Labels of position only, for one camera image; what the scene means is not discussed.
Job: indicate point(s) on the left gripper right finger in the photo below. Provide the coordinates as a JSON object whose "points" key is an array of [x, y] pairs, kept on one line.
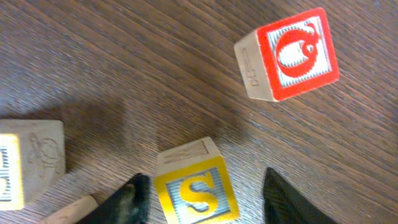
{"points": [[283, 204]]}

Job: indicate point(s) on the red Q block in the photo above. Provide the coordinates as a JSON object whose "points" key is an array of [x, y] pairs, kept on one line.
{"points": [[288, 57]]}

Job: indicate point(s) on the green V block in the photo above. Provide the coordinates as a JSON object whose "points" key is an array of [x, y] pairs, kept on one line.
{"points": [[73, 212]]}

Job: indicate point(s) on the yellow S block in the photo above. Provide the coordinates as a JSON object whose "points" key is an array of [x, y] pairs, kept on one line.
{"points": [[193, 184]]}

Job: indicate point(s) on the yellow block by A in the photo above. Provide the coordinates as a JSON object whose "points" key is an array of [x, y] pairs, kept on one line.
{"points": [[32, 159]]}

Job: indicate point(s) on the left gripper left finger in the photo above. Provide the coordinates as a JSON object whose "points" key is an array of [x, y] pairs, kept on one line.
{"points": [[128, 205]]}

